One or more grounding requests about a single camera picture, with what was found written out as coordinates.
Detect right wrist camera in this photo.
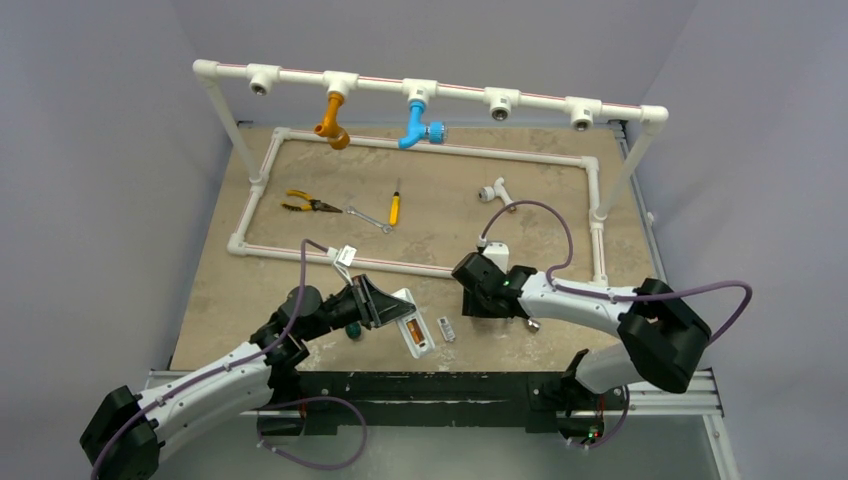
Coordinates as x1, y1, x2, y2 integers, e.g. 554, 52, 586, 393
477, 238, 510, 273

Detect white PVC pipe frame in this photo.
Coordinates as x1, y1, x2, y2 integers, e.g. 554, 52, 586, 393
192, 59, 669, 286

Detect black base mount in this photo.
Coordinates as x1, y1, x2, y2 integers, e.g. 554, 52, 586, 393
256, 371, 628, 443

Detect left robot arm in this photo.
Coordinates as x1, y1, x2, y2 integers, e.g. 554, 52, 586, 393
80, 275, 418, 479

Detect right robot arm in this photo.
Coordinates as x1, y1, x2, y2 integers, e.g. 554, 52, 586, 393
451, 252, 712, 407

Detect silver wrench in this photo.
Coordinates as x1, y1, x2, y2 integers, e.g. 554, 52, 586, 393
345, 206, 393, 234

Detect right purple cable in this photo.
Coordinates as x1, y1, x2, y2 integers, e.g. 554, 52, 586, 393
478, 200, 755, 346

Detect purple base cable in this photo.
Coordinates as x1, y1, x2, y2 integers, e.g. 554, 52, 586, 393
256, 397, 368, 473

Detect yellow screwdriver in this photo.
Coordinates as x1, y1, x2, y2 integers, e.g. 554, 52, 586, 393
389, 178, 401, 227

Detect green stubby screwdriver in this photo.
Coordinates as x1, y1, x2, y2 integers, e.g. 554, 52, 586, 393
345, 322, 364, 341

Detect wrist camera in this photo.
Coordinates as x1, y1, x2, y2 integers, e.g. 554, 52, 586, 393
327, 245, 358, 268
477, 238, 510, 273

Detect white battery compartment cover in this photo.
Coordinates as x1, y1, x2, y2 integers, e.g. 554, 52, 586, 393
437, 317, 456, 343

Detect orange plastic faucet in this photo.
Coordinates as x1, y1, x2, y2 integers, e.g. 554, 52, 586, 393
313, 92, 350, 150

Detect white plastic faucet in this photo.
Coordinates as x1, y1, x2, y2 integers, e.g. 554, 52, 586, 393
477, 177, 517, 213

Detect yellow handled pliers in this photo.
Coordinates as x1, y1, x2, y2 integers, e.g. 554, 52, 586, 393
281, 189, 343, 214

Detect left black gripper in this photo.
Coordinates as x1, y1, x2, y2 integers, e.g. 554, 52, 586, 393
300, 274, 414, 342

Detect white remote control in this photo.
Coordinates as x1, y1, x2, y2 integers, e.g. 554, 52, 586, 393
392, 288, 435, 360

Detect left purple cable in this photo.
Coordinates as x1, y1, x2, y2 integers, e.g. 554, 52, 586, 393
89, 238, 333, 480

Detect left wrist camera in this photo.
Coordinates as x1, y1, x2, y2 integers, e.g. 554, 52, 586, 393
327, 245, 358, 268

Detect orange battery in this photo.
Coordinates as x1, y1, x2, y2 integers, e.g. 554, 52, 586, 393
407, 319, 427, 348

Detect blue plastic faucet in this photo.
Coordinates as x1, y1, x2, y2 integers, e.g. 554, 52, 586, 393
397, 100, 448, 150

